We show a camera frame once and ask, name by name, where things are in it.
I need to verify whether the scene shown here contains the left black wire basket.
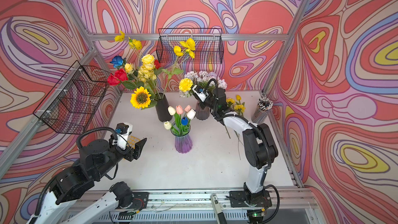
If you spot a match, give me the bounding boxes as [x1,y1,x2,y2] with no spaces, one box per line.
[33,61,110,134]

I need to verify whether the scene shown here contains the yellow and lilac bouquet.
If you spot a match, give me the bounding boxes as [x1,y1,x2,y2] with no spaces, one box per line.
[173,38,228,97]

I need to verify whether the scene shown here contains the black vase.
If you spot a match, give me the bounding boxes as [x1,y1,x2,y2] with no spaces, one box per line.
[155,93,172,122]

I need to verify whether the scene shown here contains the red grey glass vase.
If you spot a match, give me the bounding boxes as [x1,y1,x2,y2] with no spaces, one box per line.
[195,101,210,120]

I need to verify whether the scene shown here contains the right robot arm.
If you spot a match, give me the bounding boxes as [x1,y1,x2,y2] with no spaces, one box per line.
[191,79,279,209]

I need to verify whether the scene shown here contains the purple glass tulip vase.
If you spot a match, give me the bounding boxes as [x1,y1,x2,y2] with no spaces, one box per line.
[171,125,193,153]

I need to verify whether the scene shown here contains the tulip bunch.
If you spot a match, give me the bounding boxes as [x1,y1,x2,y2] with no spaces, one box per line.
[163,105,196,131]

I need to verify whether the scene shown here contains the yellow tulip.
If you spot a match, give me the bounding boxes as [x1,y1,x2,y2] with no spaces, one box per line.
[236,95,244,105]

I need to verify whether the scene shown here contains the tool on front rail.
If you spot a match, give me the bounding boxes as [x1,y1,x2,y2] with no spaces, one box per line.
[210,194,227,224]

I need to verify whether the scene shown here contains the mixed rose bouquet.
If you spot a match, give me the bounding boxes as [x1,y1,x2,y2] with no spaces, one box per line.
[107,31,163,101]

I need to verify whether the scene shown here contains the black wire basket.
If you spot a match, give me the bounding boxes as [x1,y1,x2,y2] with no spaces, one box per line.
[156,27,224,64]
[33,61,110,134]

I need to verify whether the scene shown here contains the patterned pen cup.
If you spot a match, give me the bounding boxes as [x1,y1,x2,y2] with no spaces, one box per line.
[251,95,274,124]

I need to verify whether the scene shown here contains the back black wire basket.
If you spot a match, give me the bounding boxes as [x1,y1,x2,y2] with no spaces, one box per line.
[156,27,224,64]

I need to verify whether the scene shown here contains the blue tulip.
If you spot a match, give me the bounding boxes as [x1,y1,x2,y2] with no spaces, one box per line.
[181,117,189,126]

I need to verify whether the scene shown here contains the sunflower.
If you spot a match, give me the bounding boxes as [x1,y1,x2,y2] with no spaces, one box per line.
[130,87,151,109]

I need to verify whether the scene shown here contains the yellow calculator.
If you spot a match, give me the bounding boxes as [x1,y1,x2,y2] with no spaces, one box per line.
[127,135,141,149]

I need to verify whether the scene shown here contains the yellow carnation stem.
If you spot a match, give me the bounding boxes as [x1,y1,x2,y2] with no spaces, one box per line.
[226,98,235,107]
[234,104,246,116]
[179,78,193,92]

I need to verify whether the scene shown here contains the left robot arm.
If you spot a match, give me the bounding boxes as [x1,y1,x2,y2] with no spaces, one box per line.
[28,123,147,224]

